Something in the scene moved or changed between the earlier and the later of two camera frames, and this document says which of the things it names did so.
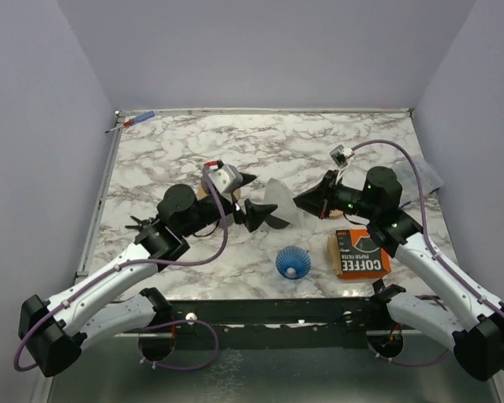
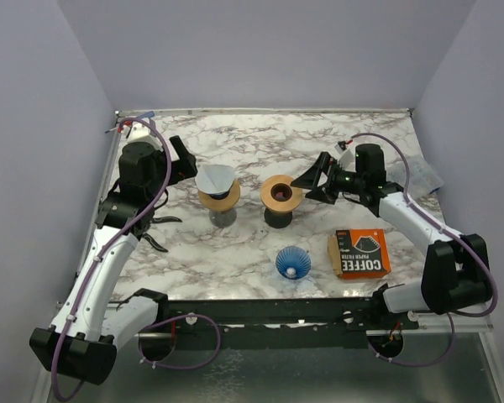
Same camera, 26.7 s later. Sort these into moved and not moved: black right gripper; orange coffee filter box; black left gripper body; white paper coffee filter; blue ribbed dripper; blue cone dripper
Moved: black right gripper; white paper coffee filter; blue cone dripper; black left gripper body
Not moved: blue ribbed dripper; orange coffee filter box
